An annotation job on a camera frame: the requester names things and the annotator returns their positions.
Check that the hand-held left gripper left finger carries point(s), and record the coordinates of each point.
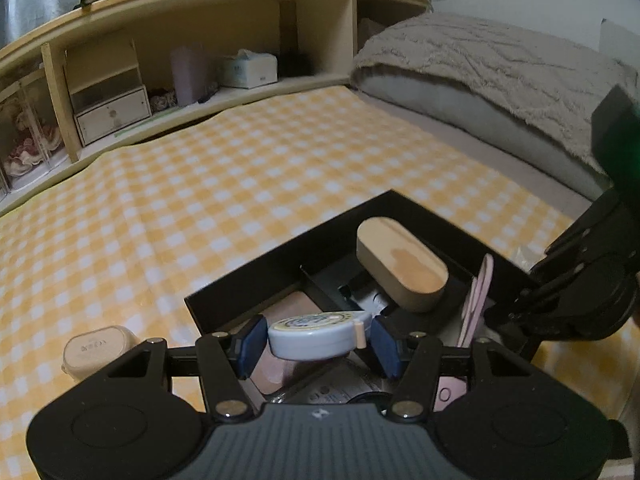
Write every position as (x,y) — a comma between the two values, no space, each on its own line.
(252,342)

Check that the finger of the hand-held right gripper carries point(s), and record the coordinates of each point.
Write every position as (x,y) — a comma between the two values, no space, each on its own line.
(525,310)

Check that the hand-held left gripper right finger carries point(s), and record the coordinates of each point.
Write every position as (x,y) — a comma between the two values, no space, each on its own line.
(385,350)

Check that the blue white correction tape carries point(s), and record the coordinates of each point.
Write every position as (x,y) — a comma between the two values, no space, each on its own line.
(310,337)

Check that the large black box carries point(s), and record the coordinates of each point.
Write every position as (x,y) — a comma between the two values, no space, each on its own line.
(260,270)

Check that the small black tray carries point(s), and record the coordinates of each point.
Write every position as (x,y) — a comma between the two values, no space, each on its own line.
(325,285)

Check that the oval wooden box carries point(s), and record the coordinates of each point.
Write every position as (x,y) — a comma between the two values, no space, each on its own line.
(400,260)

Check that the pink comb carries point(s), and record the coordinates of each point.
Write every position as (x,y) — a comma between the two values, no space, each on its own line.
(477,300)

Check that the pink flat case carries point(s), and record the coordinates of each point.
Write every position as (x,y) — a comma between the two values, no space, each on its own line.
(292,305)

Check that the small pink item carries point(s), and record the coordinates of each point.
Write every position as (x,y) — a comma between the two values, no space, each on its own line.
(450,395)

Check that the small beige case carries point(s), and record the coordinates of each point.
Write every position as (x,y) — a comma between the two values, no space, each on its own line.
(97,352)

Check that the yellow checkered tablecloth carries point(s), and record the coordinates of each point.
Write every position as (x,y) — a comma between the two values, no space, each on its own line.
(175,200)

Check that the grey fluffy pillow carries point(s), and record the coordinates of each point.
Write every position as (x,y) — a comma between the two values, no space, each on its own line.
(500,60)

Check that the white panel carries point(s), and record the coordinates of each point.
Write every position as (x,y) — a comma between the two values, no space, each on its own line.
(620,37)

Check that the floral fabric scrunchie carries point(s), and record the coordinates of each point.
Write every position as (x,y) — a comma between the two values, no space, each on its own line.
(164,101)

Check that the white drawer box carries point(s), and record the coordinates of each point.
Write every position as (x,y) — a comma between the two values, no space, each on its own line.
(112,115)

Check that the white tissue box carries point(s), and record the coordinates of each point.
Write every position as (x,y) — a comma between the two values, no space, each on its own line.
(250,70)

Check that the pale purple container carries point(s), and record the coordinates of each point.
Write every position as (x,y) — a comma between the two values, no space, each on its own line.
(190,75)

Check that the clear doll display cases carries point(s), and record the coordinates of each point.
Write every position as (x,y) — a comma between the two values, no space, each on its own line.
(30,140)

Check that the wooden headboard shelf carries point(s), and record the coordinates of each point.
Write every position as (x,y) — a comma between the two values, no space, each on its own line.
(150,25)

